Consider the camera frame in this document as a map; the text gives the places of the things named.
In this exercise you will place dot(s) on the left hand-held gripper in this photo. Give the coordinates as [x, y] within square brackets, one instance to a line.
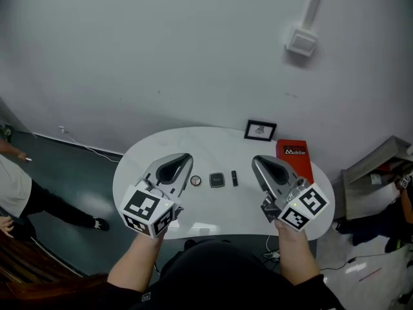
[145, 208]

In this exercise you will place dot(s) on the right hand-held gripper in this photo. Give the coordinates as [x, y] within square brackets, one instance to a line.
[306, 205]

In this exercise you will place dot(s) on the small round silver object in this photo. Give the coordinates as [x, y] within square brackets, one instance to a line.
[195, 180]

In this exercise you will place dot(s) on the small black stick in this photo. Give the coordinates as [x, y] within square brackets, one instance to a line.
[235, 178]

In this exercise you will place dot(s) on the small dark square box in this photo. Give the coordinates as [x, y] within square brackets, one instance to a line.
[216, 179]

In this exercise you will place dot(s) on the person's right forearm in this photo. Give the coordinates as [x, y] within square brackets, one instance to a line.
[297, 257]

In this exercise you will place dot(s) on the person's left forearm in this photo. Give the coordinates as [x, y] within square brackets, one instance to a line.
[135, 263]

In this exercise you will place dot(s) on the white kidney-shaped table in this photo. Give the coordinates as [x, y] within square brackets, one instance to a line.
[219, 212]

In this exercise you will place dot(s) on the red book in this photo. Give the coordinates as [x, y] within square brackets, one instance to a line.
[301, 166]

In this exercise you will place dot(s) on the person's black shoe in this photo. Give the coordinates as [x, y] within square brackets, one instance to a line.
[189, 244]

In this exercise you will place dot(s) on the white power strip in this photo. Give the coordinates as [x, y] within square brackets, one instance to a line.
[272, 254]

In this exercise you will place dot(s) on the grey shelf cabinet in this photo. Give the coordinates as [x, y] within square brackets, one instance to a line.
[364, 189]

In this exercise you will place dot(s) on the person's black shirt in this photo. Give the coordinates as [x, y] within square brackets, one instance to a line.
[219, 279]

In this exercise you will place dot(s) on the brown wooden railing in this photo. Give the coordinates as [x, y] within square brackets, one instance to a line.
[29, 266]

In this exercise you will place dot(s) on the black picture frame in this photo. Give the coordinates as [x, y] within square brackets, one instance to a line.
[260, 130]

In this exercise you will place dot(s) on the white wall socket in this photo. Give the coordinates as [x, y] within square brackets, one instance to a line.
[64, 129]

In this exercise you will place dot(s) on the white wall box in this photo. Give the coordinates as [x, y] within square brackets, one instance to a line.
[302, 42]

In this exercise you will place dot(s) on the white wall conduit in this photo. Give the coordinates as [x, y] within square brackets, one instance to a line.
[314, 5]

